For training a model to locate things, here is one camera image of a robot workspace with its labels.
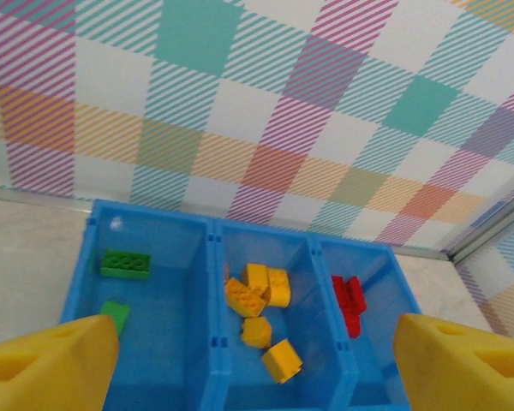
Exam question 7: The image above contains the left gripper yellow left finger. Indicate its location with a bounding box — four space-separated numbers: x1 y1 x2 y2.
0 314 121 411

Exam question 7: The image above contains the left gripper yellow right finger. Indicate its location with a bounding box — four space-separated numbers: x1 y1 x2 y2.
392 312 514 411

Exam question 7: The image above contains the green curved lego piece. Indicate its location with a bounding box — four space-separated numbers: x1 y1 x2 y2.
99 301 132 339

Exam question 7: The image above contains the red long lego brick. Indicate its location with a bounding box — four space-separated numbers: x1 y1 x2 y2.
346 276 368 310
341 310 363 339

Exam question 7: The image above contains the green long lego brick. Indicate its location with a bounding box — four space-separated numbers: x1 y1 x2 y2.
99 249 152 282

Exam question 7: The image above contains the yellow square lego brick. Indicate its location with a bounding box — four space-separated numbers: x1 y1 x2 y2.
260 337 304 384
241 315 272 348
242 263 270 296

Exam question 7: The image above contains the blue three-compartment plastic bin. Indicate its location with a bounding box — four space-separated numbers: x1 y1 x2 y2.
58 197 423 411

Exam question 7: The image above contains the aluminium frame post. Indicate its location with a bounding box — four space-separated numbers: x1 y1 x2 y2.
439 170 514 265

